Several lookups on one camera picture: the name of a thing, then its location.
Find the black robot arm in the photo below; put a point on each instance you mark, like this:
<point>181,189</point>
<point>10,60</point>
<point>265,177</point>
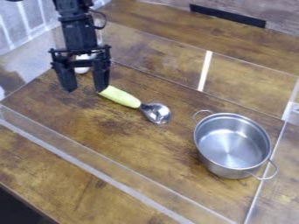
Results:
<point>73,7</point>

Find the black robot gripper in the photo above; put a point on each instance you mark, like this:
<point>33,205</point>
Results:
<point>80,41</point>

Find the stainless steel pot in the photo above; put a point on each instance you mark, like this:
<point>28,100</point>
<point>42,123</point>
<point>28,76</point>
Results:
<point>233,146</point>

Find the white toy mushroom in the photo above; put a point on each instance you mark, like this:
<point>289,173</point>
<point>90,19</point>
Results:
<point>82,58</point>

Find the black bar on table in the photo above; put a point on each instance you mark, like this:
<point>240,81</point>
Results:
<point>245,20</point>

